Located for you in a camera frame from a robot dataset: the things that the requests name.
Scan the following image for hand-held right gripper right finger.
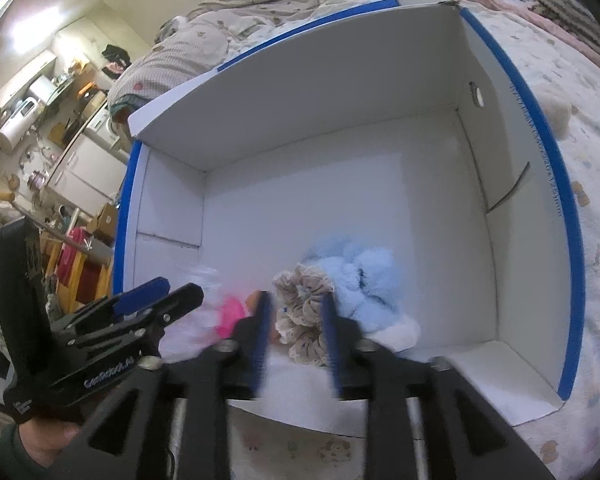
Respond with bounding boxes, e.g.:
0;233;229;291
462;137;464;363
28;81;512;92
321;291;556;480

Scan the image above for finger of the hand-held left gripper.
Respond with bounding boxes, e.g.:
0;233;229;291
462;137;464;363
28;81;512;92
70;283;204;362
50;276;171;342

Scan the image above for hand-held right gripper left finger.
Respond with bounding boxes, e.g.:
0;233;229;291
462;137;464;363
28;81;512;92
45;291;276;480

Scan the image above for doll with white dress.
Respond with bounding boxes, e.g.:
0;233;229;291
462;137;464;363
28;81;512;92
157;265;281;361

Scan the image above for beige lace scrunchie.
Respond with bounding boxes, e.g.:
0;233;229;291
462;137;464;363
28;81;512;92
272;262;336;368

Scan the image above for light blue plush toy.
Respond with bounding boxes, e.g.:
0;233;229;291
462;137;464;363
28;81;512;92
300;237;423;351

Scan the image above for blue and white cardboard box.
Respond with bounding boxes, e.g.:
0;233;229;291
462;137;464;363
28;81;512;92
111;0;588;438

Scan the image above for person's left forearm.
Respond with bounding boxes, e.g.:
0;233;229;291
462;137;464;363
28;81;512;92
0;422;81;480

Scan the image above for wooden rack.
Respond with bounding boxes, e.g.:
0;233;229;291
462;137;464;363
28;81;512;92
40;227;115;313

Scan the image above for brown cardboard box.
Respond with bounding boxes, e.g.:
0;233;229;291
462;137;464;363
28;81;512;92
91;202;120;246

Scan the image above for white base cabinet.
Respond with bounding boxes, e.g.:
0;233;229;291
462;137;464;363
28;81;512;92
45;132;131;211

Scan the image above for white washing machine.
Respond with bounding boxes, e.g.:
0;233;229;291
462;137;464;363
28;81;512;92
82;105;120;151

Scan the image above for dark hanging clothes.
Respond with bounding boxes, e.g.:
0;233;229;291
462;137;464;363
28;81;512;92
101;45;132;73

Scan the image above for beige printed quilt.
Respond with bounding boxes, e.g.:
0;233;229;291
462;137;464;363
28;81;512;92
107;0;326;116

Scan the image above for beige plush toy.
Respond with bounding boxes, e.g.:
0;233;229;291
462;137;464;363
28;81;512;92
535;82;576;141

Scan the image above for pink blanket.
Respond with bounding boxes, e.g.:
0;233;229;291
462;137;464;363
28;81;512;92
455;0;600;81

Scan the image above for brown knitted blanket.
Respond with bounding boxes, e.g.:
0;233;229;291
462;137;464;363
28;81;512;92
530;0;600;68

